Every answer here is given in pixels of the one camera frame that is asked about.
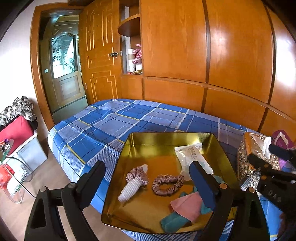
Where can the red storage box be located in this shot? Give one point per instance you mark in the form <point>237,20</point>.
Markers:
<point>19,130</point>

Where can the white sock with scrunchie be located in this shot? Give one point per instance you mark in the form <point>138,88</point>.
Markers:
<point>135,179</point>

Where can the purple cardboard snack box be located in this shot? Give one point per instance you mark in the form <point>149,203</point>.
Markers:
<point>281,139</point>

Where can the gold metal tray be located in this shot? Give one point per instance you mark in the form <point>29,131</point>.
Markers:
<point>144,211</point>

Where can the patterned grey cloth pile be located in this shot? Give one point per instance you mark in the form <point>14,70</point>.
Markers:
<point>21,106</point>

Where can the wooden door with glass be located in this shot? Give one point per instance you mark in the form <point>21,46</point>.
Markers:
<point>55,62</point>

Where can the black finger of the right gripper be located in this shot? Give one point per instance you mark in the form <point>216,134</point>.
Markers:
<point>287,155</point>
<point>265,169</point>

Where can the pink plush on shelf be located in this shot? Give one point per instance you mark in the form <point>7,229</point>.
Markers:
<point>137,54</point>

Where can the blue plaid bed sheet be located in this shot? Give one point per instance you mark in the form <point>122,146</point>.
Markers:
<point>99,132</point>

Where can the glass side table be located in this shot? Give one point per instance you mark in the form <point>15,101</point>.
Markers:
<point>14,173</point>

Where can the brown satin scrunchie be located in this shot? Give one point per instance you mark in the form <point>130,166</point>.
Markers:
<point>167,185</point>

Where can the ornate silver tissue box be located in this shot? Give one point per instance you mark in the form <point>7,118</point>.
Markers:
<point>253,153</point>

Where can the blue plush doll pink dress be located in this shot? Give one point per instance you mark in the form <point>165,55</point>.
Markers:
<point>185,209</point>

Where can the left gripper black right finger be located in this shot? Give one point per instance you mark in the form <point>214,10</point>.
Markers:
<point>249,221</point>

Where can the white face mask packet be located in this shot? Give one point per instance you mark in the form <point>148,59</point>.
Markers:
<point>188,154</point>

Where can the wooden wardrobe wall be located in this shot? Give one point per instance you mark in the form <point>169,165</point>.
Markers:
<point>231,59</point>

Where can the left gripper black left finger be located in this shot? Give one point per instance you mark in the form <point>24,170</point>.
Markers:
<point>45,223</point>

